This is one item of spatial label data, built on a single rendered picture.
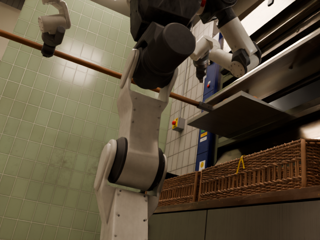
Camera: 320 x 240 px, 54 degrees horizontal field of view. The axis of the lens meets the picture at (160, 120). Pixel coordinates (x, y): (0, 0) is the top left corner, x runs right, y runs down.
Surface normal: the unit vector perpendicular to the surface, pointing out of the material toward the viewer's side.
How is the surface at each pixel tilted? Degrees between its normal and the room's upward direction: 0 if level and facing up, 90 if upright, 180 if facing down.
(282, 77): 169
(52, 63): 90
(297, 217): 90
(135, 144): 66
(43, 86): 90
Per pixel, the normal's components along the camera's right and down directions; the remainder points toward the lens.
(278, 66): -0.32, 0.84
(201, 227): -0.89, -0.29
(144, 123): 0.44, -0.44
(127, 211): 0.45, -0.62
